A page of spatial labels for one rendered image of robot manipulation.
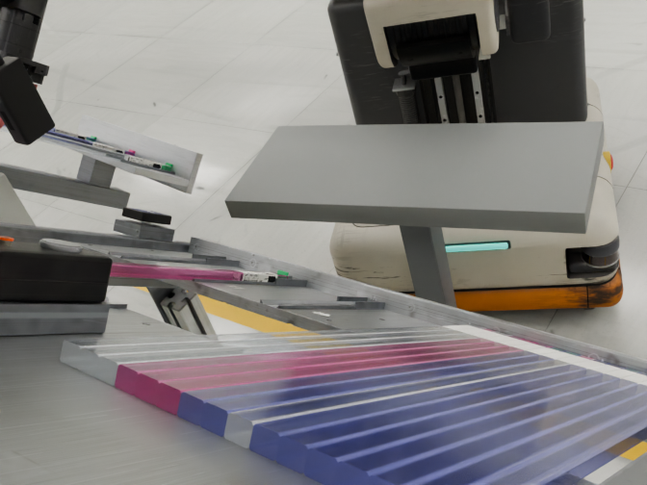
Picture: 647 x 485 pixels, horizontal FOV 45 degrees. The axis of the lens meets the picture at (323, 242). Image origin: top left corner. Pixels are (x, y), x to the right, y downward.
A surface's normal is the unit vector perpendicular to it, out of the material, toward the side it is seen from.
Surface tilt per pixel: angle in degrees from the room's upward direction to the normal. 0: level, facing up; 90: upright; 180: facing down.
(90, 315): 90
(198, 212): 0
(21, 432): 43
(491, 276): 90
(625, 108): 0
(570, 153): 0
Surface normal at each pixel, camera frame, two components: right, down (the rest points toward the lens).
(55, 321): 0.80, 0.20
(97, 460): 0.20, -0.98
